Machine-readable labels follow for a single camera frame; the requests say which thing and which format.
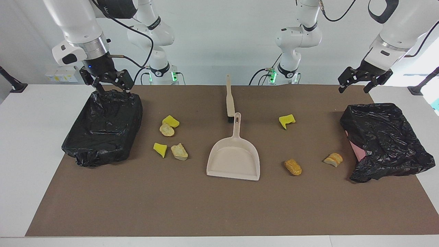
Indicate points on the brown fried bread roll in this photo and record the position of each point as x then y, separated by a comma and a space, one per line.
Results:
293, 167

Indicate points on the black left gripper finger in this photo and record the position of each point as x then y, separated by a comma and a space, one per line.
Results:
348, 77
374, 82

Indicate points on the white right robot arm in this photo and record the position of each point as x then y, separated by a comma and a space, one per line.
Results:
75, 20

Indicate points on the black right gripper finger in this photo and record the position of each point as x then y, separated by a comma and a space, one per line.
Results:
124, 80
91, 78

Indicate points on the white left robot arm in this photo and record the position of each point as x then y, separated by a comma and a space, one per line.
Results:
404, 24

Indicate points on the pale bread piece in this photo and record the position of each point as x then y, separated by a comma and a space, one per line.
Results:
166, 130

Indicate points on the teal plastic object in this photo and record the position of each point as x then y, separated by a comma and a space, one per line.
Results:
436, 104

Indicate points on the black stand foot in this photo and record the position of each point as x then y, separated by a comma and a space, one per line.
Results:
17, 86
416, 90

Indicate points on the black bag lined pink bin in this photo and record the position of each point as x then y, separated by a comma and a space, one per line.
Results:
384, 137

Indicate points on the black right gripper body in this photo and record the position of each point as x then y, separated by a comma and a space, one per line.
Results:
100, 67

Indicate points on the small yellow sponge piece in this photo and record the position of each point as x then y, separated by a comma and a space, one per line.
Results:
159, 149

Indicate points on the beige brush with black bristles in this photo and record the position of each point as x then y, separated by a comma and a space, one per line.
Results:
230, 99

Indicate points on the notched yellow sponge piece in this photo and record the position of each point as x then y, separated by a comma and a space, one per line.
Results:
286, 119

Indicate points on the white wall boxes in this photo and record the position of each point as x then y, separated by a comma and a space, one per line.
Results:
61, 73

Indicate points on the beige plastic dustpan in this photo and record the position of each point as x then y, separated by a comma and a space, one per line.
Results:
233, 161

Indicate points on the blocky pale bread chunk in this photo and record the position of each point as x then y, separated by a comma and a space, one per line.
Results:
179, 152

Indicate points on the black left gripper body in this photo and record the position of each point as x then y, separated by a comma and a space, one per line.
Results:
372, 70

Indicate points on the brown table mat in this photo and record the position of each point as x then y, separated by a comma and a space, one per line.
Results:
171, 206

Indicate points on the sliced golden bread piece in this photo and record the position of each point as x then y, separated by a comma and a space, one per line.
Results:
333, 160

